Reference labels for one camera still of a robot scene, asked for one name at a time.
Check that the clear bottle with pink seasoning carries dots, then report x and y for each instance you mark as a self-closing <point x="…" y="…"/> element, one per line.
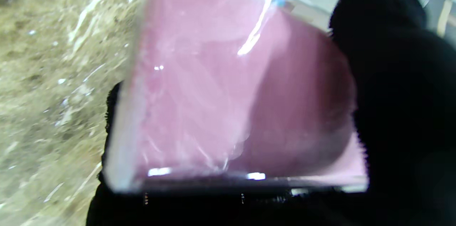
<point x="213" y="94"/>

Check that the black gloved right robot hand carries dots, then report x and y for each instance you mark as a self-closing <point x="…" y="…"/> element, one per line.
<point x="409" y="112"/>

